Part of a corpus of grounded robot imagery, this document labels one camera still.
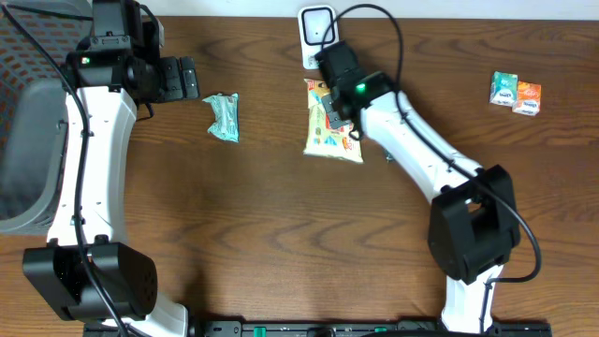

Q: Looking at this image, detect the yellow wet wipes pack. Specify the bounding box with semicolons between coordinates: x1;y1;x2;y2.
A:
303;79;363;164

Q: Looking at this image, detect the teal wipes pack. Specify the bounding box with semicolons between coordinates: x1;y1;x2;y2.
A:
203;93;240;142

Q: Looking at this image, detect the teal tissue pack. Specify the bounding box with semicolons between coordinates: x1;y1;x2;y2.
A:
489;71;518;107

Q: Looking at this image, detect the orange tissue pack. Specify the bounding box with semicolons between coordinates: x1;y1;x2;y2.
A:
512;81;542;116

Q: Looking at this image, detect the dark green round-label packet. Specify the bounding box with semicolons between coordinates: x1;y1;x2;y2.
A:
385;151;395;163

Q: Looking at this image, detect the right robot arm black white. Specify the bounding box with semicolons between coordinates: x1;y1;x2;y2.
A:
315;42;520;333

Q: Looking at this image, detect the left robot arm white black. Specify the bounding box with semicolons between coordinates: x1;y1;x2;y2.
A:
22;1;201;336

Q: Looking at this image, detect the black mesh plastic basket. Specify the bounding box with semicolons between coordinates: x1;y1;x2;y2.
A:
1;0;92;235

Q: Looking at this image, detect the black cable right side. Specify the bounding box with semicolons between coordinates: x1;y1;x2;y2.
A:
320;3;543;329

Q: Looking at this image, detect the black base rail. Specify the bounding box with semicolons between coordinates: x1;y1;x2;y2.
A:
83;319;553;337

